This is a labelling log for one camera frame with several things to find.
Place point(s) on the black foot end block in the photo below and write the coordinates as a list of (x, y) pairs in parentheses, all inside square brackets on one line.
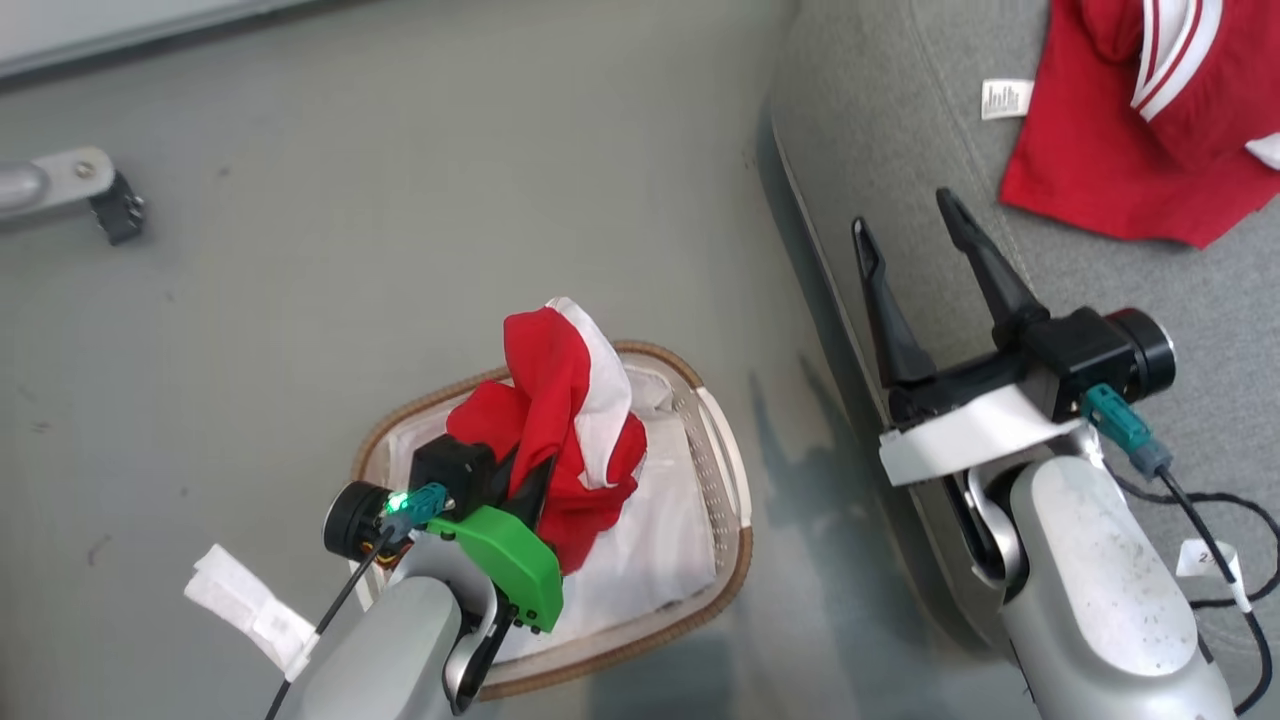
[(120, 212)]

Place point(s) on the teal right camera connector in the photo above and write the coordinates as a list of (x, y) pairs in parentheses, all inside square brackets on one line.
[(1118, 425)]

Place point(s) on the wicker rim laundry basket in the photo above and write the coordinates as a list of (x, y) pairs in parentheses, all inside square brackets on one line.
[(712, 470)]

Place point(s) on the red and white garment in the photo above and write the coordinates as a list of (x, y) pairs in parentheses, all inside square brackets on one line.
[(540, 370)]

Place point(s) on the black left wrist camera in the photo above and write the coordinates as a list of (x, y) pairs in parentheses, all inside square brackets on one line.
[(455, 470)]

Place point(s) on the white basket liner cloth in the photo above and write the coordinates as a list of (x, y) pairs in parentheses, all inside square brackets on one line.
[(650, 540)]

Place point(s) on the teal left camera connector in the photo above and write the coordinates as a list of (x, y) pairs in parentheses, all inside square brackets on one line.
[(420, 503)]

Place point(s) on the grey metal support foot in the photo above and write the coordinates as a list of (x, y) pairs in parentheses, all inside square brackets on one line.
[(60, 180)]

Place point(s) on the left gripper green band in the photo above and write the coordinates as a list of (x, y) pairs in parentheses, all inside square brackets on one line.
[(505, 560)]

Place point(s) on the beige fabric sofa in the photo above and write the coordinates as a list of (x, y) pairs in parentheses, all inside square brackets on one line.
[(900, 120)]

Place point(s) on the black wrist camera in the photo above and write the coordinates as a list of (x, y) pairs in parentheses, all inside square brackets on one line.
[(1085, 355), (455, 470)]

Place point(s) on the white printed label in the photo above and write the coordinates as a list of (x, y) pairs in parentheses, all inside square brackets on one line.
[(1006, 99)]

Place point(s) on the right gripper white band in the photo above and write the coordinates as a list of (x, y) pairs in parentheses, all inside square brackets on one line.
[(970, 435)]

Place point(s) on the teal camera connector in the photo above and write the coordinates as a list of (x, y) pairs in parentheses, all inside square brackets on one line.
[(420, 503), (1118, 425)]

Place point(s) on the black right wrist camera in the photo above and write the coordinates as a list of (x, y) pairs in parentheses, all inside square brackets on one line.
[(1085, 355)]

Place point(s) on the red shirt striped collar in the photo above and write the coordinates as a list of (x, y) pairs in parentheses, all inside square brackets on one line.
[(1080, 150)]

